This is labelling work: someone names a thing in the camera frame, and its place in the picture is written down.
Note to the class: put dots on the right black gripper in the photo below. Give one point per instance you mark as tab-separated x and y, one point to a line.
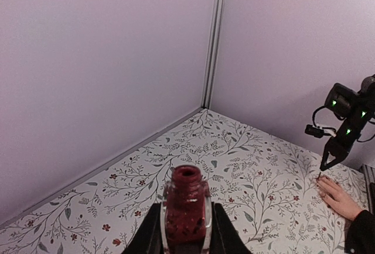
334	153

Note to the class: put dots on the red nail polish bottle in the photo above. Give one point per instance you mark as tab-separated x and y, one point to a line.
186	212

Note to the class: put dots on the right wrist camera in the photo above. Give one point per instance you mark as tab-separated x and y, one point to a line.
318	131

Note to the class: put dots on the person's bare hand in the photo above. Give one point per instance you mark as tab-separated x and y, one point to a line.
339	200

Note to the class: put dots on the right aluminium frame post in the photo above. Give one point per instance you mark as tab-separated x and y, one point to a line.
212	53

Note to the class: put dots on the black sleeved forearm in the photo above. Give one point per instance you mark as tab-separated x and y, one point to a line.
360	236

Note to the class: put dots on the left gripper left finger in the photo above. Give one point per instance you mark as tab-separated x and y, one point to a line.
147	239

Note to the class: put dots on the floral patterned table mat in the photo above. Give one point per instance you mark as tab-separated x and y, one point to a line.
209	185

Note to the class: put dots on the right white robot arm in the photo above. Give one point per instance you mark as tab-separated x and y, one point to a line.
356	109

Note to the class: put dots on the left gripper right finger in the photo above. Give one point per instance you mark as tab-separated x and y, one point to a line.
225	238

